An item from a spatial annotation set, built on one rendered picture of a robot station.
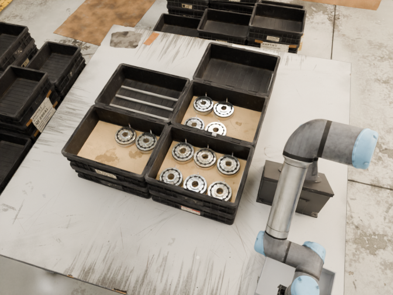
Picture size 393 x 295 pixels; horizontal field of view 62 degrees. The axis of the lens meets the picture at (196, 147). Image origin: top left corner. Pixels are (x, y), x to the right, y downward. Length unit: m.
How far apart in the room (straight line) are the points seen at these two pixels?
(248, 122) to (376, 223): 1.26
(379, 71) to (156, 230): 2.57
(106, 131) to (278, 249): 0.99
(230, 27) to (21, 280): 2.40
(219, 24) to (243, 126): 1.48
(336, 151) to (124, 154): 0.95
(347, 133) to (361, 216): 1.54
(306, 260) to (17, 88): 2.14
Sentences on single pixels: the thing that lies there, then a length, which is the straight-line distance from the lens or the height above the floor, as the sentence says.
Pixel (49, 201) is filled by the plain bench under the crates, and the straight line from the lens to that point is 1.72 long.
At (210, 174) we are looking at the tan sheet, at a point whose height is 0.83.
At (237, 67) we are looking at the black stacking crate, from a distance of 1.90.
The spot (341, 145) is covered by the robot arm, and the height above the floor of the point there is 1.35.
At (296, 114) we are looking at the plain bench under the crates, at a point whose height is 0.70.
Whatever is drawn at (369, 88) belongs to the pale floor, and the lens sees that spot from 3.23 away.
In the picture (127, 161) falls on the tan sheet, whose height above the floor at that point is 0.83.
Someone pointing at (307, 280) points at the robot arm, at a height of 1.09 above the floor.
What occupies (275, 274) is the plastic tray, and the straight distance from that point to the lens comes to 1.47.
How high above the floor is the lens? 2.12
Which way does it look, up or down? 57 degrees down
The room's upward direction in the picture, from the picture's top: 3 degrees counter-clockwise
